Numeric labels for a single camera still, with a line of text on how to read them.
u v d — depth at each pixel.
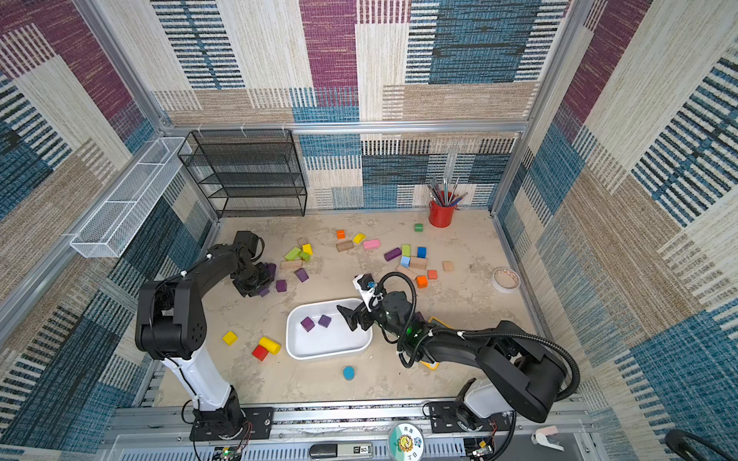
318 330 0.90
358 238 1.11
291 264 1.06
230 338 0.87
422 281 0.99
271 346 0.85
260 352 0.84
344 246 1.08
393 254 1.07
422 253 1.05
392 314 0.65
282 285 0.97
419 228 1.15
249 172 1.09
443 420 0.73
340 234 1.13
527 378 0.43
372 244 1.10
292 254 1.07
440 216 1.15
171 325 0.50
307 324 0.89
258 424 0.73
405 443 0.64
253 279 0.82
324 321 0.90
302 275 1.02
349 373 0.81
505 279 0.99
